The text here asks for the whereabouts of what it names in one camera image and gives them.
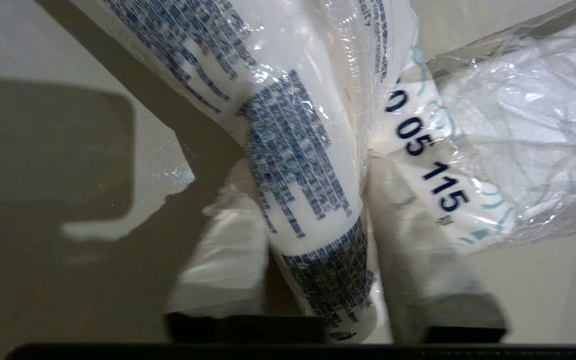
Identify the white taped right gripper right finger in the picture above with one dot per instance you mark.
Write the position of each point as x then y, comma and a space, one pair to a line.
413, 260

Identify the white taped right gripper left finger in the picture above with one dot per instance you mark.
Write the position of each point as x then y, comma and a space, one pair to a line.
228, 260

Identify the white blue printed tissue pack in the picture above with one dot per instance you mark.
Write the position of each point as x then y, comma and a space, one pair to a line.
308, 150

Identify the white slippers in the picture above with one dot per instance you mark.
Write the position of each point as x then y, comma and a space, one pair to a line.
533, 125

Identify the glossy white drawer cabinet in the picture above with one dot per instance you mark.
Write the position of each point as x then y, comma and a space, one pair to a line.
18, 40

